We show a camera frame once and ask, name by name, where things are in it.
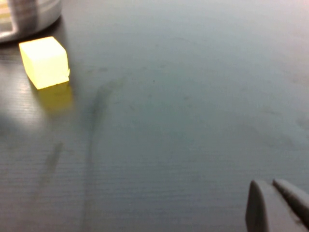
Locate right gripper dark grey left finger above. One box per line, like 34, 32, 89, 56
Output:
245, 179, 308, 232

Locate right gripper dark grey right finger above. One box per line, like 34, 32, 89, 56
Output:
272, 178, 309, 227

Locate yellow wooden cube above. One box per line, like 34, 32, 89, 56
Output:
18, 36, 70, 90

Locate stainless steel pot black handles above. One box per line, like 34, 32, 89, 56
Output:
0, 0, 63, 44

